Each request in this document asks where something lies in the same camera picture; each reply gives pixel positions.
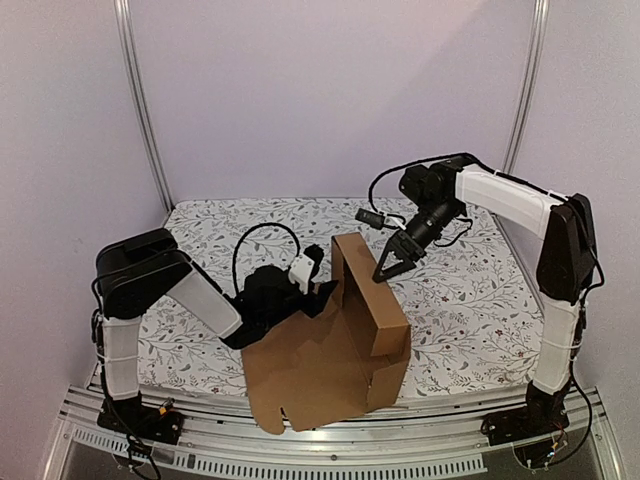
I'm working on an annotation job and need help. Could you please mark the brown cardboard box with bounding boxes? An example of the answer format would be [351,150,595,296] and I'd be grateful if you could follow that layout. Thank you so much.
[241,233,411,435]

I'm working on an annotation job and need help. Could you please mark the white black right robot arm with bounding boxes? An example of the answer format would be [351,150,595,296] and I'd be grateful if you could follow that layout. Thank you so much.
[372,152,605,436]

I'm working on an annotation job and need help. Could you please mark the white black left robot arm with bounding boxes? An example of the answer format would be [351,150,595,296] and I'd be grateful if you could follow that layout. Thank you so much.
[91,228,338,434]

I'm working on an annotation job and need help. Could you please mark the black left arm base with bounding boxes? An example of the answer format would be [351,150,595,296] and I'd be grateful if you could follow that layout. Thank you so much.
[97,395,185,445]

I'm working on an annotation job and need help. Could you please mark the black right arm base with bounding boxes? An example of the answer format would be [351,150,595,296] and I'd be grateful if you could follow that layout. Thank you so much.
[480,397,569,446]

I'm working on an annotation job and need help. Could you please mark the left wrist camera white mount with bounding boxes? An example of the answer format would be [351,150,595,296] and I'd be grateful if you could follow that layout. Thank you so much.
[288,244,324,295]

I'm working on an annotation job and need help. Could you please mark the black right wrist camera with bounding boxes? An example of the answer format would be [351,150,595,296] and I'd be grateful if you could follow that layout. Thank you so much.
[355,208,406,230]

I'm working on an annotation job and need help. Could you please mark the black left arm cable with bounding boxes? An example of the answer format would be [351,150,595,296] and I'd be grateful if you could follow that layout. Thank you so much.
[232,222,304,296]

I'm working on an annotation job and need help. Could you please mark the aluminium front rail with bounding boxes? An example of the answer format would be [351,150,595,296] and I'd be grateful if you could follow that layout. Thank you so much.
[47,384,626,480]

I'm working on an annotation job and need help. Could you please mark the right aluminium frame post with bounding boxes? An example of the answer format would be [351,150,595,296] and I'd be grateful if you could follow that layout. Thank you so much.
[502,0,550,174]

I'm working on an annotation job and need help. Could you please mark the aluminium frame post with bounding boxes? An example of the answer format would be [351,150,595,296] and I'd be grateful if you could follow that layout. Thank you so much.
[113,0,175,214]
[502,0,550,174]

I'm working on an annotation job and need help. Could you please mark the left aluminium frame post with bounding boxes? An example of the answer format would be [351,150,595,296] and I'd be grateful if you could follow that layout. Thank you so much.
[113,0,175,214]

